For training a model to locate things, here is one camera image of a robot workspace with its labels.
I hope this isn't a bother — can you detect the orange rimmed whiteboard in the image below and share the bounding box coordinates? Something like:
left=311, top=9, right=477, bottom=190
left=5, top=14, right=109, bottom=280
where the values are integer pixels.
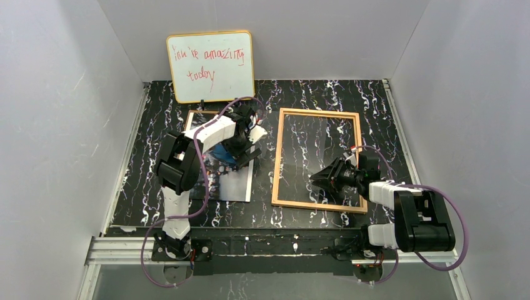
left=166, top=31, right=255, bottom=104

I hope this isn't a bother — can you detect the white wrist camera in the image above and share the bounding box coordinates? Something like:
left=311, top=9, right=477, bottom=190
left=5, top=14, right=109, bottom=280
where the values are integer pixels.
left=248, top=125, right=268, bottom=144
left=343, top=146, right=358, bottom=167

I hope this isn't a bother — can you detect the light wooden picture frame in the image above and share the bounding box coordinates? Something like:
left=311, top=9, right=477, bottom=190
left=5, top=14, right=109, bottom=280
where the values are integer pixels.
left=271, top=107, right=368, bottom=214

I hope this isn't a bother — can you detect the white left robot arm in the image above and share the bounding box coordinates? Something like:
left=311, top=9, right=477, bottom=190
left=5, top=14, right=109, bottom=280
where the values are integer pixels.
left=156, top=105, right=267, bottom=240

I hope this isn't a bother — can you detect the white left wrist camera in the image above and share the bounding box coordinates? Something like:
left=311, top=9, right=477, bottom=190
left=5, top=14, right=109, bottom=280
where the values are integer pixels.
left=248, top=125, right=268, bottom=144

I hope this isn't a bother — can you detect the aluminium front rail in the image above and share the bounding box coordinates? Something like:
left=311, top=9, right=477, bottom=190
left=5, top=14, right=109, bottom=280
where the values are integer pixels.
left=84, top=234, right=461, bottom=267

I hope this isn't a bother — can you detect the colour street photo print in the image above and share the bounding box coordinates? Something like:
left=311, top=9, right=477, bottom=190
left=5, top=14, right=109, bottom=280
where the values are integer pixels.
left=184, top=111, right=256, bottom=203

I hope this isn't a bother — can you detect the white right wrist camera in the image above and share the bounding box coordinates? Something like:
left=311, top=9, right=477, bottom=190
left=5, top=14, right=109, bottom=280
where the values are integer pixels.
left=343, top=146, right=358, bottom=167

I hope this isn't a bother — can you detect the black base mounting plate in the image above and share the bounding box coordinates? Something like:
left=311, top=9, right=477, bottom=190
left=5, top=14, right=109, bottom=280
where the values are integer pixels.
left=151, top=234, right=395, bottom=281

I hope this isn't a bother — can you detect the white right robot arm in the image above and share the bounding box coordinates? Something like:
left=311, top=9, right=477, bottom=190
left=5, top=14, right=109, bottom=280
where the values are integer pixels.
left=310, top=153, right=456, bottom=253

